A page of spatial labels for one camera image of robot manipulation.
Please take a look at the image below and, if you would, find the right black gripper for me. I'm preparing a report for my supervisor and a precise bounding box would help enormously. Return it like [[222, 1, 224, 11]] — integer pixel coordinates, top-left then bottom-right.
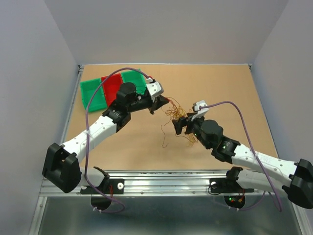
[[172, 112, 211, 149]]

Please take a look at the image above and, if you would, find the yellow red wire bundle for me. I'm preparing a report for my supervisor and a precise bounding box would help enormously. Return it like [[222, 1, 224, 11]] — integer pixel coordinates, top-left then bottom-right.
[[160, 96, 199, 148]]

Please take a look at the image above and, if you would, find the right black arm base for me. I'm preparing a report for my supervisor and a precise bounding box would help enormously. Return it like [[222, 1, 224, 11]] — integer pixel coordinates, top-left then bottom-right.
[[210, 167, 254, 194]]

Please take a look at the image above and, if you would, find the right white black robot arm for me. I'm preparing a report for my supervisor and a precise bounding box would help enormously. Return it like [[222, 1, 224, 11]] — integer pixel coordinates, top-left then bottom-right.
[[172, 114, 313, 209]]

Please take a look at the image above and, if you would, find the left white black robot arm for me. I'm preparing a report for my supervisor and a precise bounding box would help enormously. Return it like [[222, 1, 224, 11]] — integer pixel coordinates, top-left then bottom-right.
[[42, 81, 168, 193]]

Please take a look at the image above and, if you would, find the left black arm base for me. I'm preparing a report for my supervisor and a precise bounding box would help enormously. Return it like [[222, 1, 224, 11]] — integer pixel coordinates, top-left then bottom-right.
[[80, 178, 125, 195]]

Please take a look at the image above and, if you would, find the far green plastic bin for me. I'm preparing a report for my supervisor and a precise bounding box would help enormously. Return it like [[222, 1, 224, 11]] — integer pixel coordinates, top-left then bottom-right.
[[121, 70, 146, 94]]

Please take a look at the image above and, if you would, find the green plastic bin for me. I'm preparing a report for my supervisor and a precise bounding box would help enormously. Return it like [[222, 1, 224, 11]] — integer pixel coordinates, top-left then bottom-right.
[[121, 70, 146, 94], [80, 78, 107, 113]]

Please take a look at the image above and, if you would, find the red plastic bin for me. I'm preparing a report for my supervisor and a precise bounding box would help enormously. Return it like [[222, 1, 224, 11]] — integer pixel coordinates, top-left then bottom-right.
[[101, 73, 123, 106]]

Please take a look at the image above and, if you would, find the near green plastic bin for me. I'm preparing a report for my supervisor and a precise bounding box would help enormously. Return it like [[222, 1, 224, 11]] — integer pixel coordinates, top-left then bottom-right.
[[80, 78, 107, 113]]

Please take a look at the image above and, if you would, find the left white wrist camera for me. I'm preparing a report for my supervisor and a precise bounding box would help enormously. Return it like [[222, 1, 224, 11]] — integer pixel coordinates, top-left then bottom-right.
[[146, 81, 164, 97]]

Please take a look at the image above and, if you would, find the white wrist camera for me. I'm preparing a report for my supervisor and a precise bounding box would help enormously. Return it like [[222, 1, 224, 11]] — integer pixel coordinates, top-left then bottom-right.
[[191, 100, 209, 121], [146, 81, 164, 97]]

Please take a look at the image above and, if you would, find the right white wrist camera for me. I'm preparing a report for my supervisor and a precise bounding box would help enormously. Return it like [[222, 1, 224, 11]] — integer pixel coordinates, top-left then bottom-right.
[[191, 100, 209, 121]]

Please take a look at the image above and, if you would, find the aluminium frame rail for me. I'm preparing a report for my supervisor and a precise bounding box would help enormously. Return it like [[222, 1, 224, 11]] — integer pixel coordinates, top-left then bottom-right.
[[28, 64, 304, 235]]

